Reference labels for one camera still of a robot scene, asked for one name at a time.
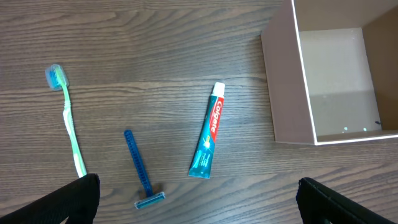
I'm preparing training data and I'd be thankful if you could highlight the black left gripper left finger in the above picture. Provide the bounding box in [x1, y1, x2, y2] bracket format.
[1, 174, 100, 224]

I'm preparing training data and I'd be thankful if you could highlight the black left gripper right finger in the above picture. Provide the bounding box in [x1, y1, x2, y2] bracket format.
[296, 177, 394, 224]

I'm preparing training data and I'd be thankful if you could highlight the blue disposable razor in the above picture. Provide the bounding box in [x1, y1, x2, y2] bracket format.
[124, 129, 166, 209]

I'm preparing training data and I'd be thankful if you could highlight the colgate toothpaste tube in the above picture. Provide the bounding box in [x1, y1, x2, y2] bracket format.
[188, 82, 225, 179]

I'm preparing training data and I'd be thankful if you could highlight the green toothbrush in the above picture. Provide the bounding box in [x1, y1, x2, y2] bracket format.
[45, 64, 87, 178]

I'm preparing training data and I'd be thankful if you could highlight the white cardboard box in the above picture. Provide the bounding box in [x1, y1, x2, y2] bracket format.
[261, 0, 397, 146]

